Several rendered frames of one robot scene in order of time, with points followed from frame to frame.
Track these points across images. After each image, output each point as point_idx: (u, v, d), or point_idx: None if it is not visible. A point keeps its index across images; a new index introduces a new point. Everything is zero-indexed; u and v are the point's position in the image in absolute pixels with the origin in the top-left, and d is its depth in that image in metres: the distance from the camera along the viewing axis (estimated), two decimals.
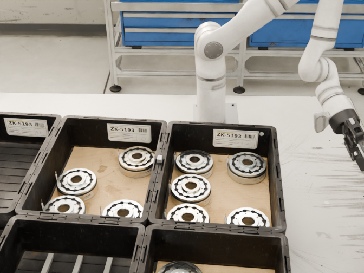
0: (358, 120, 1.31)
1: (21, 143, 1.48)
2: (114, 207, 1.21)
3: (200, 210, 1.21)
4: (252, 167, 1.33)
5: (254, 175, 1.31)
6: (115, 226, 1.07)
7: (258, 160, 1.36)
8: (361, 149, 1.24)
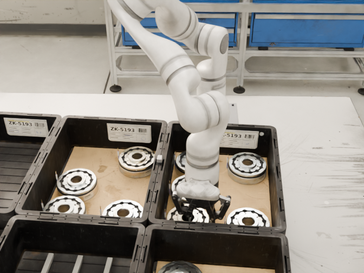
0: None
1: (21, 143, 1.48)
2: (114, 207, 1.21)
3: (200, 210, 1.21)
4: (252, 167, 1.33)
5: (254, 175, 1.31)
6: (115, 226, 1.07)
7: (258, 160, 1.36)
8: None
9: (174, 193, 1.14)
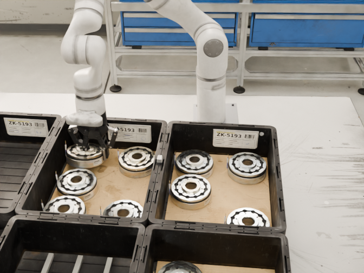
0: None
1: (21, 143, 1.48)
2: (114, 207, 1.21)
3: (97, 147, 1.40)
4: (252, 167, 1.33)
5: (254, 175, 1.31)
6: (115, 226, 1.07)
7: (258, 160, 1.36)
8: (103, 153, 1.36)
9: (70, 126, 1.32)
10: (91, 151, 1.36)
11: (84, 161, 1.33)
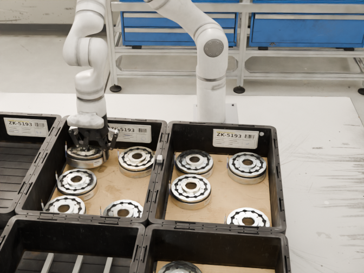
0: None
1: (21, 143, 1.48)
2: (114, 207, 1.21)
3: (97, 148, 1.41)
4: (252, 167, 1.33)
5: (254, 175, 1.31)
6: (115, 226, 1.07)
7: (258, 160, 1.36)
8: (103, 154, 1.37)
9: (70, 128, 1.33)
10: (91, 151, 1.36)
11: (84, 161, 1.33)
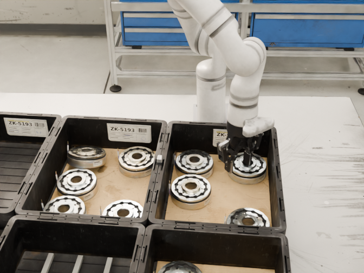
0: None
1: (21, 143, 1.48)
2: (114, 207, 1.21)
3: (99, 149, 1.40)
4: (252, 167, 1.33)
5: (254, 175, 1.31)
6: (115, 226, 1.07)
7: (258, 160, 1.36)
8: (247, 158, 1.33)
9: (221, 144, 1.24)
10: (92, 152, 1.36)
11: (84, 161, 1.33)
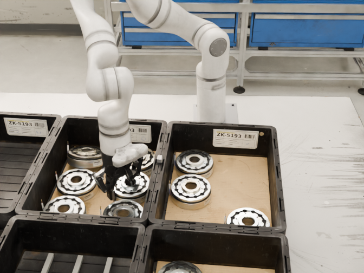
0: None
1: (21, 143, 1.48)
2: (114, 207, 1.21)
3: (99, 149, 1.40)
4: (134, 187, 1.27)
5: (135, 195, 1.25)
6: (115, 226, 1.07)
7: (142, 179, 1.30)
8: (129, 185, 1.28)
9: (96, 175, 1.19)
10: (92, 152, 1.36)
11: (84, 161, 1.33)
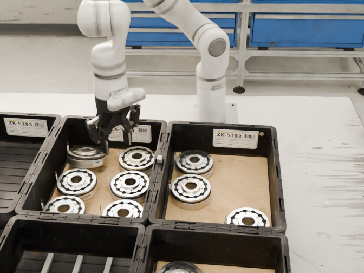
0: None
1: (21, 143, 1.48)
2: (114, 207, 1.21)
3: (99, 149, 1.40)
4: (134, 187, 1.27)
5: (135, 195, 1.25)
6: (115, 226, 1.07)
7: (142, 179, 1.30)
8: (127, 137, 1.19)
9: (89, 122, 1.10)
10: (92, 152, 1.36)
11: (84, 161, 1.33)
